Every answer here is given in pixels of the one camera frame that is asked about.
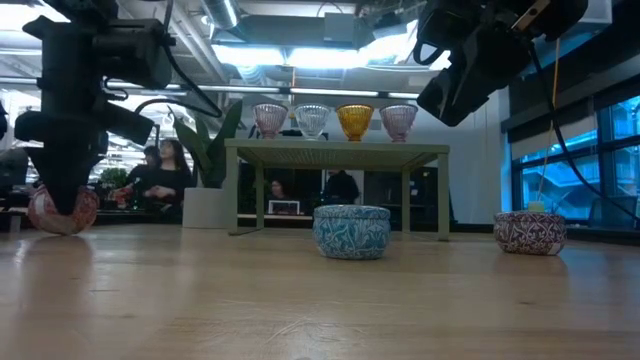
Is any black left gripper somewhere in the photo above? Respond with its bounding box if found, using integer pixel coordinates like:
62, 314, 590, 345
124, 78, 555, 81
14, 14, 154, 216

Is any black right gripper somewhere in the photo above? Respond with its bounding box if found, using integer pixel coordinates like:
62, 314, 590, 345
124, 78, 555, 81
414, 0, 534, 127

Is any red patterned candle tin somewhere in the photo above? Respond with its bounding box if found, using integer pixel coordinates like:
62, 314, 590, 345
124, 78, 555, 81
27, 183, 100, 237

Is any pink ribbed glass candle holder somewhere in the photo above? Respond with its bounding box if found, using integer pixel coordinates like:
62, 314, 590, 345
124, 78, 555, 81
378, 103, 419, 144
251, 102, 290, 140

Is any amber ribbed glass candle holder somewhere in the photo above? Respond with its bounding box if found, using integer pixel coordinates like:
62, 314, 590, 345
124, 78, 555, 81
335, 103, 375, 143

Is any clear ribbed glass candle holder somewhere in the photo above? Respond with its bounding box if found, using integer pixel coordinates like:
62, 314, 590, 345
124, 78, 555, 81
293, 102, 332, 141

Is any purple patterned candle tin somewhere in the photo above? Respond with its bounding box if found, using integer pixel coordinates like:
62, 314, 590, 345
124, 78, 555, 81
493, 210, 568, 257

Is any light blue patterned candle tin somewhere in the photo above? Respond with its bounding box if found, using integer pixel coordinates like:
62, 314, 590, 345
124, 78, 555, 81
312, 204, 392, 261

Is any small green bushy plant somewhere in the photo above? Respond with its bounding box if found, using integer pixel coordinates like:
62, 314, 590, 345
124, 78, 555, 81
99, 167, 129, 194

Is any black monitor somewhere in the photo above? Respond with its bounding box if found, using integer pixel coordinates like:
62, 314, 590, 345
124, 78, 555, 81
0, 147, 30, 190

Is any person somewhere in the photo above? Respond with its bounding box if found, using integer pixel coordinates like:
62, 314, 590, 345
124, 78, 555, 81
267, 179, 292, 203
142, 144, 164, 172
139, 138, 195, 217
322, 169, 361, 206

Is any long ceiling light strip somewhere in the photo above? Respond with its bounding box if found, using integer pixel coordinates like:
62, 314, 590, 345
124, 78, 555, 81
102, 78, 420, 100

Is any snake plant in white pot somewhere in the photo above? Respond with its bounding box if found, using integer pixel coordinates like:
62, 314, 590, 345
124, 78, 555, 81
167, 99, 245, 230

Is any green perforated metal shelf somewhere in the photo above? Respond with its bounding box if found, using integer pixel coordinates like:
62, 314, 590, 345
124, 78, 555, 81
223, 138, 451, 242

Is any white framed screen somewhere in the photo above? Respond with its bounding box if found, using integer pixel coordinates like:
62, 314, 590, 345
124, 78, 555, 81
268, 199, 301, 217

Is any grey chair back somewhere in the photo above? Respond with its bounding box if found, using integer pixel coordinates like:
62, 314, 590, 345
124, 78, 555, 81
588, 195, 640, 231

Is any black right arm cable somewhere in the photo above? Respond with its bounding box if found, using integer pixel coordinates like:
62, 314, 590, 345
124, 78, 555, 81
528, 44, 640, 221

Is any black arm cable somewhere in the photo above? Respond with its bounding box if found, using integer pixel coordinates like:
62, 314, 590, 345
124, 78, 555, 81
528, 44, 640, 221
102, 0, 224, 120

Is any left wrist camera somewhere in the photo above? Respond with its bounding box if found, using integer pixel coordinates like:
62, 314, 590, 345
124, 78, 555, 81
94, 18, 174, 90

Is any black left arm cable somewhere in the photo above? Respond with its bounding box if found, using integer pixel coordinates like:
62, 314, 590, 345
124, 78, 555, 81
102, 0, 224, 120

